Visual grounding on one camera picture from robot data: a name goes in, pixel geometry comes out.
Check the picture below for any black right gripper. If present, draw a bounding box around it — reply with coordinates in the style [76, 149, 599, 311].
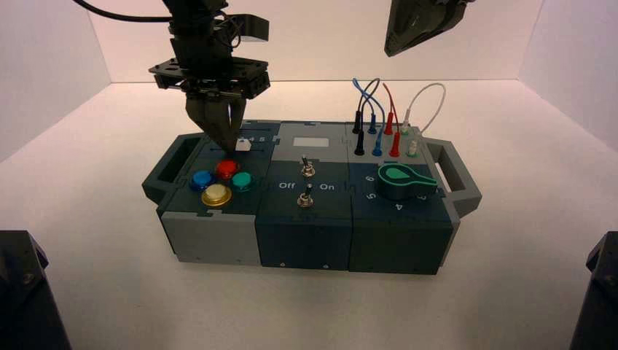
[384, 0, 477, 58]

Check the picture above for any white blank label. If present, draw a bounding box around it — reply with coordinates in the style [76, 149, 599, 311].
[294, 137, 331, 149]

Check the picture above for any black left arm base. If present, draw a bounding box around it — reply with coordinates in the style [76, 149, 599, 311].
[0, 230, 74, 350]

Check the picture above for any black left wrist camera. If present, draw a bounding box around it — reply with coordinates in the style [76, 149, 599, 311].
[231, 14, 270, 44]

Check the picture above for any red jumper cable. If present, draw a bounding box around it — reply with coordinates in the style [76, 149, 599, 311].
[382, 82, 402, 159]

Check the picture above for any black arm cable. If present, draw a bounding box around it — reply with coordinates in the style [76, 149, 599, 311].
[72, 0, 173, 23]

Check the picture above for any blue and grey control box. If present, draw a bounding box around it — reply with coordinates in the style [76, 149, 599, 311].
[141, 120, 482, 276]

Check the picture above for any red push button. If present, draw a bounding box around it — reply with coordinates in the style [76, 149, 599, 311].
[214, 160, 240, 182]

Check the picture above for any blue jumper cable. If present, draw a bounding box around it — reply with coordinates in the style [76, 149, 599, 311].
[351, 78, 387, 158]

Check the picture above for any blue push button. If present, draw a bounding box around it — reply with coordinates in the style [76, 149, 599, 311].
[189, 170, 216, 193]

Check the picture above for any yellow push button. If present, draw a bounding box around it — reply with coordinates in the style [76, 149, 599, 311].
[201, 184, 233, 209]

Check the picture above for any black jumper cable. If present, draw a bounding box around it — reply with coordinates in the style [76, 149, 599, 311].
[351, 77, 383, 157]

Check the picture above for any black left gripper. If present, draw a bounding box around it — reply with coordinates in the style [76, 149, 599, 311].
[148, 57, 271, 152]

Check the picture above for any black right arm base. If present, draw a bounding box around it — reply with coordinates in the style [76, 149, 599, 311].
[568, 230, 618, 350]

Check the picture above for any green rotary knob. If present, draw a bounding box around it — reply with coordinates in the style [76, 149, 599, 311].
[377, 163, 439, 201]

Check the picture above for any green push button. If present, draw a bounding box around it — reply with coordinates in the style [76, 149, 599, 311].
[230, 172, 255, 193]

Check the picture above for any white jumper cable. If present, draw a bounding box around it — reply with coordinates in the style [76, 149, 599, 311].
[400, 82, 447, 159]

